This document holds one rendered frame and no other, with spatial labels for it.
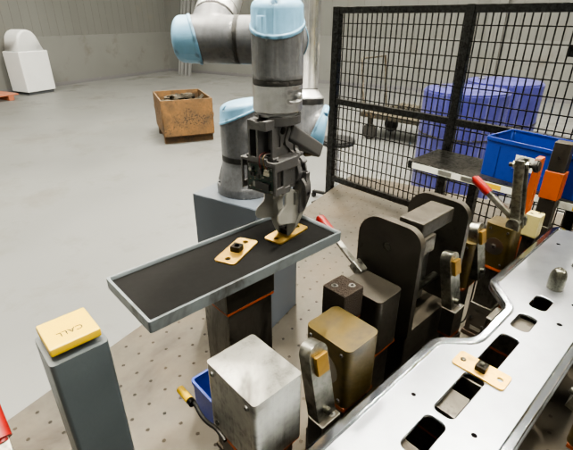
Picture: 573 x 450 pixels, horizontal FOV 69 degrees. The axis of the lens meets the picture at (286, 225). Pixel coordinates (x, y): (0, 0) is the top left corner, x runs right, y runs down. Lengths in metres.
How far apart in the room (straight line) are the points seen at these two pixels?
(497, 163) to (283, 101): 1.04
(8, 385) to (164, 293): 1.84
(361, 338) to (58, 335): 0.41
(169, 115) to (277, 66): 5.12
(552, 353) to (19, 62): 10.55
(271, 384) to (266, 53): 0.43
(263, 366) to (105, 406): 0.23
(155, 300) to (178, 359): 0.60
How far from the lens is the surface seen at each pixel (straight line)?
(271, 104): 0.63
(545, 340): 0.89
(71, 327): 0.61
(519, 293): 1.00
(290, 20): 0.62
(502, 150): 1.54
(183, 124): 5.76
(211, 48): 0.74
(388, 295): 0.75
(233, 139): 1.03
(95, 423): 0.67
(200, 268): 0.67
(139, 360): 1.22
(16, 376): 2.45
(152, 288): 0.64
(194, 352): 1.21
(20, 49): 10.82
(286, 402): 0.57
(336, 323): 0.68
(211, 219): 1.10
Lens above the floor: 1.51
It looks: 26 degrees down
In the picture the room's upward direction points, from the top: straight up
